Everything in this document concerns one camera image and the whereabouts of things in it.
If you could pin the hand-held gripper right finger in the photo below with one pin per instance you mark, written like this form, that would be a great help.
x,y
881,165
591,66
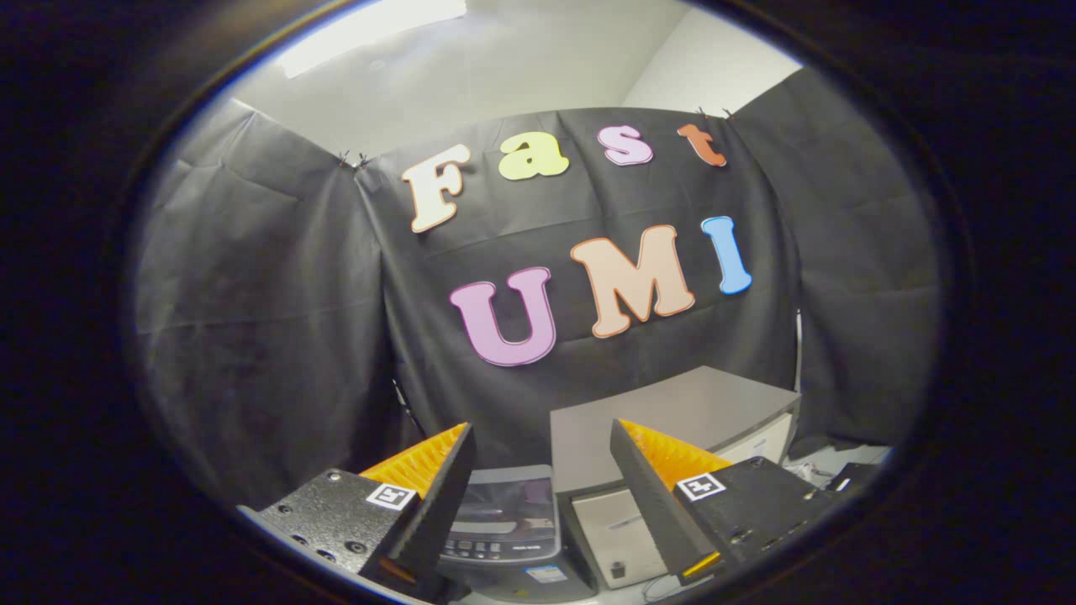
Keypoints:
x,y
651,504

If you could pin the beige cabinet with grey top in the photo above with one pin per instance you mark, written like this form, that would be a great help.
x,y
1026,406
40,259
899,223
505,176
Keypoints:
x,y
672,403

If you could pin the black backdrop cloth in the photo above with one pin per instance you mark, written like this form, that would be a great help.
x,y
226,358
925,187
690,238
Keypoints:
x,y
269,277

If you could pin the grey washing machine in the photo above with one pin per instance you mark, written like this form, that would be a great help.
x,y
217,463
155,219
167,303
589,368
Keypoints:
x,y
504,550

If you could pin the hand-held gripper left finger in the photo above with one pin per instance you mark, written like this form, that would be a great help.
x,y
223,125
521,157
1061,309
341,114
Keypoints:
x,y
441,496

